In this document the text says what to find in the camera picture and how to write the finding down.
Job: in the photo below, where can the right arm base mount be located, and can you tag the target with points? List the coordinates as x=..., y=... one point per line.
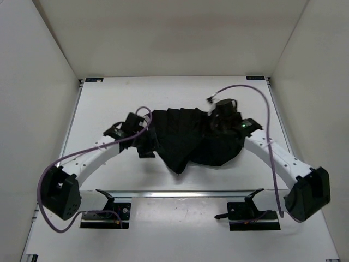
x=244, y=215

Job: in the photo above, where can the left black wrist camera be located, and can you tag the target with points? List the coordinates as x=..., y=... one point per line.
x=133, y=121

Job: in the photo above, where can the blue label sticker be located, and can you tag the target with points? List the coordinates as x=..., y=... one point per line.
x=94, y=79
x=255, y=78

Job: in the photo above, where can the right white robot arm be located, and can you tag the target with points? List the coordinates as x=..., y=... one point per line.
x=308, y=188

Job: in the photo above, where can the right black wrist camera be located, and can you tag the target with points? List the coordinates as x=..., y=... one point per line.
x=225, y=108

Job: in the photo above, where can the black pleated skirt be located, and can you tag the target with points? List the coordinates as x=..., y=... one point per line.
x=185, y=135

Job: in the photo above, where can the left blue label sticker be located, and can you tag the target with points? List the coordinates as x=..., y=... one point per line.
x=94, y=79

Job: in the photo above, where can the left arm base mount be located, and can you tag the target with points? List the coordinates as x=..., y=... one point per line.
x=109, y=213

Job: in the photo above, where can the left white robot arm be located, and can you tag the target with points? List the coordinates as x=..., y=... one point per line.
x=59, y=186

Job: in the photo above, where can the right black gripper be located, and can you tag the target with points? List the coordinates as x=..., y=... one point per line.
x=216, y=117

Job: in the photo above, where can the right blue label sticker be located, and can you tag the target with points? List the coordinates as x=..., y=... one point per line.
x=255, y=78

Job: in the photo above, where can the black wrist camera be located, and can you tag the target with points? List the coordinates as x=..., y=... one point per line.
x=225, y=108
x=133, y=121

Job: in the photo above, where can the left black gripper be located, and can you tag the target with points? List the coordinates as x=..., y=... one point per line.
x=146, y=151

